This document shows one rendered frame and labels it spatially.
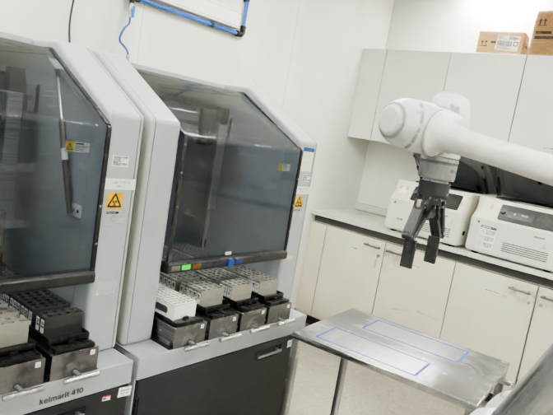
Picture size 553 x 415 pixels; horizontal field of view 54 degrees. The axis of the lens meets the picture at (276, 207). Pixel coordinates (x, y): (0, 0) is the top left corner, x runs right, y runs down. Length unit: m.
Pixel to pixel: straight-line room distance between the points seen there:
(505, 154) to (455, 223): 2.55
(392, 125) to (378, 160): 3.52
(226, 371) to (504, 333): 2.11
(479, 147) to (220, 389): 1.28
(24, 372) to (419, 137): 1.09
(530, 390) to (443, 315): 2.73
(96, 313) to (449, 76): 3.12
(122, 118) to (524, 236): 2.65
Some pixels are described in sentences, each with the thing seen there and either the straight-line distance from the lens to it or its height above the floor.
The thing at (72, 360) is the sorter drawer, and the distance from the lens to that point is 1.58.
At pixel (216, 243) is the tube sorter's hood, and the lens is 1.89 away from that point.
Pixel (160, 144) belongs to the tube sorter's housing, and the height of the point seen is 1.36.
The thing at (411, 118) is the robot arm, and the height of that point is 1.53.
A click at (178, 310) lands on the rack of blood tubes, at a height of 0.85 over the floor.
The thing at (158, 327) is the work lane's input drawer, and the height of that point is 0.78.
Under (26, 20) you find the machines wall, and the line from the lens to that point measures 2.67.
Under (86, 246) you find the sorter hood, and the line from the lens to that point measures 1.58.
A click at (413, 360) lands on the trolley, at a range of 1.85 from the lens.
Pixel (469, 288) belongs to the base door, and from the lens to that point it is 3.73.
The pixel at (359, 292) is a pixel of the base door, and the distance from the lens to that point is 4.09.
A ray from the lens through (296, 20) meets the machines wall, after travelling 3.84.
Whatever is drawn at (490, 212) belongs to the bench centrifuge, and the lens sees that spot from 3.69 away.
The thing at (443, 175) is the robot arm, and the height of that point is 1.42.
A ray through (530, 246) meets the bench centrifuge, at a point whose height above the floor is 1.03.
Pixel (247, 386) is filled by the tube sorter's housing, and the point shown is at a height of 0.50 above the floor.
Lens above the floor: 1.46
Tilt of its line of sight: 8 degrees down
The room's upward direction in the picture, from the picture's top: 9 degrees clockwise
